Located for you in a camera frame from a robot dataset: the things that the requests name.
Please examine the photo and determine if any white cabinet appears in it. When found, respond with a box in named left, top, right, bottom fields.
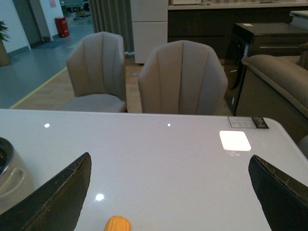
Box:
left=130, top=0, right=168, bottom=64

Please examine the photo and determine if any beige electric cooking pot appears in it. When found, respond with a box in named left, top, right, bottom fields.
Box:
left=0, top=138, right=34, bottom=214

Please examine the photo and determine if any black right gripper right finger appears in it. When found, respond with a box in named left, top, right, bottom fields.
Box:
left=248, top=155, right=308, bottom=231

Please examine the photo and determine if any right beige upholstered chair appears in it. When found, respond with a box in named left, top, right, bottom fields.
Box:
left=138, top=40, right=228, bottom=116

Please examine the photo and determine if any table label sticker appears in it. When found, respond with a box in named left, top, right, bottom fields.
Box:
left=228, top=116, right=269, bottom=129

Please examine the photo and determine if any yellow corn cob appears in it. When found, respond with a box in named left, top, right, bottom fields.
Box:
left=104, top=216, right=131, bottom=231

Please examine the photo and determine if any red box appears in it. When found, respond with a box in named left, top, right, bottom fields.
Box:
left=54, top=17, right=69, bottom=38

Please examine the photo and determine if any dark kitchen counter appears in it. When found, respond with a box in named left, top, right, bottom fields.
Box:
left=167, top=0, right=308, bottom=59

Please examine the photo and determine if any beige sofa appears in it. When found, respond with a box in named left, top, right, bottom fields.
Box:
left=235, top=43, right=308, bottom=159

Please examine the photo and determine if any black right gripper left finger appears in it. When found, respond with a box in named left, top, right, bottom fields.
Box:
left=0, top=153, right=91, bottom=231

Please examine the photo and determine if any beige upholstered chair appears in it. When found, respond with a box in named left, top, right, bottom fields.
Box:
left=61, top=32, right=127, bottom=113
left=138, top=40, right=228, bottom=116

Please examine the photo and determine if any left beige upholstered chair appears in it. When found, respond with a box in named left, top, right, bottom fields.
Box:
left=61, top=32, right=127, bottom=113

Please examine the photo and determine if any grey curtain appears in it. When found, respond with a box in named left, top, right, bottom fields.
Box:
left=89, top=0, right=134, bottom=53

